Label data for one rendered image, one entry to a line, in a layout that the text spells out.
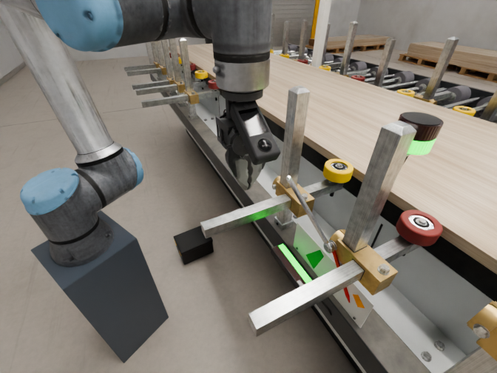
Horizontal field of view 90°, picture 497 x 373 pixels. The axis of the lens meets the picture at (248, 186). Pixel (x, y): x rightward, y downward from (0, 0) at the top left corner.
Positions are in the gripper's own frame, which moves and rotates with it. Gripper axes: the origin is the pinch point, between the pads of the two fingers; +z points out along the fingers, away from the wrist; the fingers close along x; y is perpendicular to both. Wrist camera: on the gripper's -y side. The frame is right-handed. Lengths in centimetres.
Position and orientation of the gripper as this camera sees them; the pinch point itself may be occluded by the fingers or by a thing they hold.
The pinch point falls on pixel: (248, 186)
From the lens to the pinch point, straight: 53.5
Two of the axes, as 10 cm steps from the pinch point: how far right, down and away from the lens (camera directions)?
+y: -4.7, -5.4, 7.0
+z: 0.0, 7.9, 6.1
